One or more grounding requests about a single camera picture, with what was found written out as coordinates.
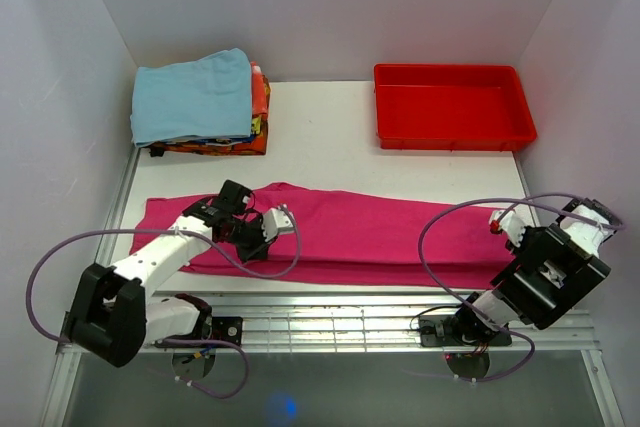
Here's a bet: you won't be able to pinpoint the pink trousers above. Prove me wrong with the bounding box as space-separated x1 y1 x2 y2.
128 181 524 291

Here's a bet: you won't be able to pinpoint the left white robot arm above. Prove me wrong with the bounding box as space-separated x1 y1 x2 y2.
63 180 290 367

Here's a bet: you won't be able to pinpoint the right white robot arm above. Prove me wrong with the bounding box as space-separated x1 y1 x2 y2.
451 198 621 345

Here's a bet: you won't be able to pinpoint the folded orange patterned trousers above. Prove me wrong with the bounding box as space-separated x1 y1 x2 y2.
146 62 271 158

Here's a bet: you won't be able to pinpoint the red plastic tray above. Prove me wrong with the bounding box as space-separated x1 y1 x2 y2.
374 64 537 152

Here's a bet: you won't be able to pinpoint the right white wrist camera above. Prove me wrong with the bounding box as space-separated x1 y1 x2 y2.
489 209 528 247

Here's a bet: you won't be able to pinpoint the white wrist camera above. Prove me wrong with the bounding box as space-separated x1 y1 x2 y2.
262 204 296 242
489 209 528 247

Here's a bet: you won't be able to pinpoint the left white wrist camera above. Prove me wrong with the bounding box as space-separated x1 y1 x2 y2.
262 204 296 242

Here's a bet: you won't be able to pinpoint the aluminium rail frame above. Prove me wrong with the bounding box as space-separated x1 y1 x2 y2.
40 149 625 426

